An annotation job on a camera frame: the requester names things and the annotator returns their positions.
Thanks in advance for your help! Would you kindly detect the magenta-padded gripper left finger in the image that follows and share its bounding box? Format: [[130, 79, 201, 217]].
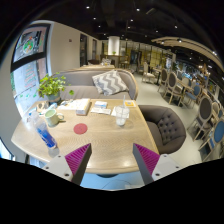
[[42, 143, 93, 186]]

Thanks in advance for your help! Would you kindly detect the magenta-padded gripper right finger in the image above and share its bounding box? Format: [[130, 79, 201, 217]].
[[132, 143, 184, 185]]

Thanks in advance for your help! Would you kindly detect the clear blue-labelled drink bottle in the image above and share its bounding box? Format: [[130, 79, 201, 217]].
[[31, 111, 58, 150]]

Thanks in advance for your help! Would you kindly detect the flat round red coaster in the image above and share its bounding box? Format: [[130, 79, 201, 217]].
[[73, 122, 89, 135]]

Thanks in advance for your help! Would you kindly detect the dark grey tufted armchair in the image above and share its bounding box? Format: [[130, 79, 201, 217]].
[[138, 104, 187, 155]]

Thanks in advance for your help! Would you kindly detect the pale green mug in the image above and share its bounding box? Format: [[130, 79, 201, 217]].
[[44, 108, 65, 128]]

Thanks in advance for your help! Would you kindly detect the clear plastic cup with straw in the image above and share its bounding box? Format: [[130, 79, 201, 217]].
[[114, 94, 130, 127]]

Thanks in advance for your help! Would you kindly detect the white printed tissue box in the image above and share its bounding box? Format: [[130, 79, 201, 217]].
[[58, 97, 92, 116]]

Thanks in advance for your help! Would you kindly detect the light blue small box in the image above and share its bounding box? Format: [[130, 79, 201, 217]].
[[46, 102, 58, 111]]

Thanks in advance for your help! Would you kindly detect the white paper napkin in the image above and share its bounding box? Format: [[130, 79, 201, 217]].
[[110, 105, 130, 119]]

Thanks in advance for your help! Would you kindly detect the yellow card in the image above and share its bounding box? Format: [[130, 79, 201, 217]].
[[123, 99, 137, 108]]

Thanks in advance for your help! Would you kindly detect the brown card stand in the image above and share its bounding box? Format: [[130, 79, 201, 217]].
[[35, 100, 48, 114]]

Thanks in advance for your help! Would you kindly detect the grey curved sofa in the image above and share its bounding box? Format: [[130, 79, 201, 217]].
[[49, 68, 139, 101]]

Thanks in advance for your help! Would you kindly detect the green potted plant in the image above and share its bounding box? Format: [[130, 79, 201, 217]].
[[37, 72, 75, 104]]

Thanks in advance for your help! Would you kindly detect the group of dining chairs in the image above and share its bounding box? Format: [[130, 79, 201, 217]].
[[141, 61, 224, 161]]

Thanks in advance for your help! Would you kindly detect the grey white chevron cushion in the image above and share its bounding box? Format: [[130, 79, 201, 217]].
[[91, 69, 130, 97]]

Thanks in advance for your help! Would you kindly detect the group of ceiling lights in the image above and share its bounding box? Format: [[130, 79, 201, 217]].
[[84, 4, 218, 56]]

